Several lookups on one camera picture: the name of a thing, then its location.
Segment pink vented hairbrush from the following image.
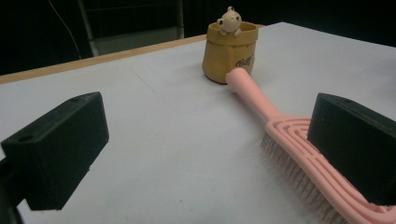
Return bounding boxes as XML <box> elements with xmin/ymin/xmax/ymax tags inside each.
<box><xmin>225</xmin><ymin>67</ymin><xmax>396</xmax><ymax>224</ymax></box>

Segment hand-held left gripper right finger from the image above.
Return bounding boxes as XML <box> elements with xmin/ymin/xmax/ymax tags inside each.
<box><xmin>306</xmin><ymin>92</ymin><xmax>396</xmax><ymax>206</ymax></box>

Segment thin grey cable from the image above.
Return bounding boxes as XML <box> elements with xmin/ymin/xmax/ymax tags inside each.
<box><xmin>48</xmin><ymin>0</ymin><xmax>82</xmax><ymax>60</ymax></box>

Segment yellow holder with bear figure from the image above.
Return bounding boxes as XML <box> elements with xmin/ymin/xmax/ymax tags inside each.
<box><xmin>201</xmin><ymin>6</ymin><xmax>260</xmax><ymax>85</ymax></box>

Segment grey metal stand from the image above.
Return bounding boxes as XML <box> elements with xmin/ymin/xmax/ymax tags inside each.
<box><xmin>77</xmin><ymin>0</ymin><xmax>185</xmax><ymax>58</ymax></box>

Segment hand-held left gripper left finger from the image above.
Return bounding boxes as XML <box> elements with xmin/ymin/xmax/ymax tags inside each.
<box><xmin>0</xmin><ymin>91</ymin><xmax>110</xmax><ymax>212</ymax></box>

